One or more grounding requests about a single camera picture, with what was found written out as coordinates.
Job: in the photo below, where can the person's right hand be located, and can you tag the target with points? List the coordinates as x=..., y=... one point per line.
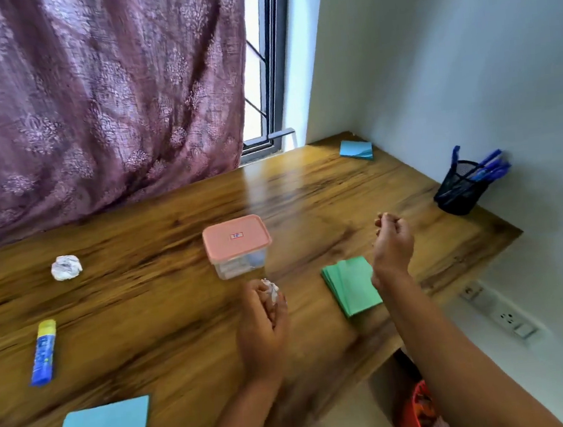
x=391, y=250

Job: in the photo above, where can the person's left hand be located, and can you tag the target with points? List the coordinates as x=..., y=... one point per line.
x=261, y=337

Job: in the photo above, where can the printed paper ball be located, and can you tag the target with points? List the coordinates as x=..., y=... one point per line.
x=270, y=290

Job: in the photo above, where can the green sticky note pad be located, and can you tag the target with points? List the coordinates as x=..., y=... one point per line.
x=353, y=286

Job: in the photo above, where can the clear plastic container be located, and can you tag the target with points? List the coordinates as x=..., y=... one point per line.
x=237, y=267

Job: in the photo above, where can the black mesh pen holder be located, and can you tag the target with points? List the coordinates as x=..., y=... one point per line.
x=461, y=196

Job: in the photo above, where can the pink plastic lid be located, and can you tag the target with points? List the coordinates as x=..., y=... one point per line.
x=236, y=237

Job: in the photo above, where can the bunch of blue pens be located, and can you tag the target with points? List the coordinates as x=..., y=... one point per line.
x=488, y=166

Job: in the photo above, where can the white paper ball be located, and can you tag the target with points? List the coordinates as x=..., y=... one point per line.
x=66, y=267

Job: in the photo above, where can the blue glue stick yellow cap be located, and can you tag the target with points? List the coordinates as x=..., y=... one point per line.
x=43, y=353

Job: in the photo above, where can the person's left forearm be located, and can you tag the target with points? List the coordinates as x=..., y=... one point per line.
x=242, y=423

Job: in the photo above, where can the person's right forearm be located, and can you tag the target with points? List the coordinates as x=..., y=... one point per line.
x=455, y=368

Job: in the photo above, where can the orange waste bin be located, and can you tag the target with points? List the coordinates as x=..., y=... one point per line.
x=408, y=419

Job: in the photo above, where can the pile of wrappers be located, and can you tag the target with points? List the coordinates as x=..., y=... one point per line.
x=433, y=420

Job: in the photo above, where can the purple patterned curtain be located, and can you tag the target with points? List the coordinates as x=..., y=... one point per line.
x=92, y=100

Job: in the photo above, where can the white wall socket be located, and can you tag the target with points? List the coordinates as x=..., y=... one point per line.
x=507, y=316

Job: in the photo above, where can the black window frame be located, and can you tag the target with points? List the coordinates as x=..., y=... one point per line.
x=275, y=47

